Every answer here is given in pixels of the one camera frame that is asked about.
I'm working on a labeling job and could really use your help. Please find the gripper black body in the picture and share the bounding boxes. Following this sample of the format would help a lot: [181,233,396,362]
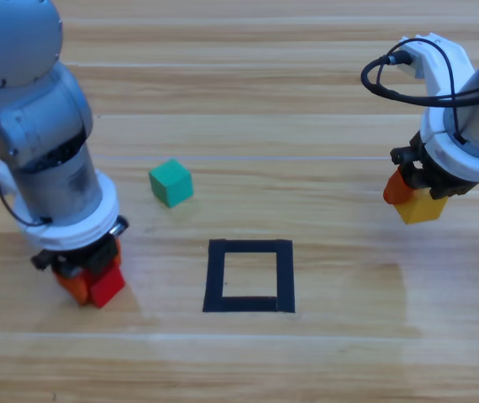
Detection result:
[390,132,476,199]
[30,216,130,281]

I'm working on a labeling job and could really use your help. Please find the red wooden cube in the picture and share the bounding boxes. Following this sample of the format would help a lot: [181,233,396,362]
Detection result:
[89,264,126,310]

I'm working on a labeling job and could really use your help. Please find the yellow wooden cube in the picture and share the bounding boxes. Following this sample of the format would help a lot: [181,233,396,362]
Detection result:
[392,186,450,226]

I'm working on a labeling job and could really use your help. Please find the green wooden cube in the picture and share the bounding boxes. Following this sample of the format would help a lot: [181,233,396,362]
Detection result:
[148,158,194,209]

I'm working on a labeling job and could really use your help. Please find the black tape square outline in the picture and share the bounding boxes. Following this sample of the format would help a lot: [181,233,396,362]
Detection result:
[202,238,297,315]

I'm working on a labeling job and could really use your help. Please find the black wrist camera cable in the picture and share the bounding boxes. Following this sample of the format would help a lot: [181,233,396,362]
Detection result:
[0,146,54,228]
[360,38,479,146]

